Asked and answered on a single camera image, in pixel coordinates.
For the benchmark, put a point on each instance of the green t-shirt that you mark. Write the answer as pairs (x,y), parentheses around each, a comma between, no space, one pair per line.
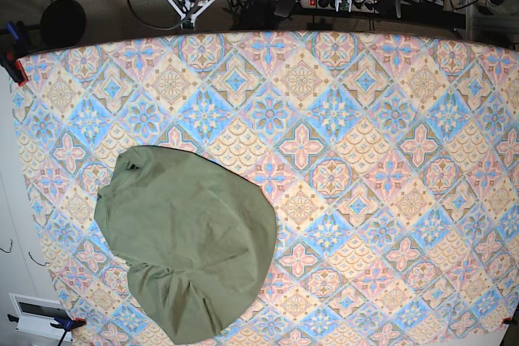
(197,238)

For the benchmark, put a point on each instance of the patterned tablecloth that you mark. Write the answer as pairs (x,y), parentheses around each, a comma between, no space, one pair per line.
(391,162)

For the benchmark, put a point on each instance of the black round stool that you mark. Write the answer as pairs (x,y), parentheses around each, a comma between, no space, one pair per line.
(63,24)

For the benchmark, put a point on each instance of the blue clamp bottom left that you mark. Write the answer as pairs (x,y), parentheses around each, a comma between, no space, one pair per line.
(67,325)

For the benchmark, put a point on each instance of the orange clamp bottom right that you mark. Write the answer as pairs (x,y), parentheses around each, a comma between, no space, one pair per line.
(510,321)

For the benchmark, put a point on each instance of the white wall outlet box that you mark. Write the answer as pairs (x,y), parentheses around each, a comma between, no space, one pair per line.
(36,316)

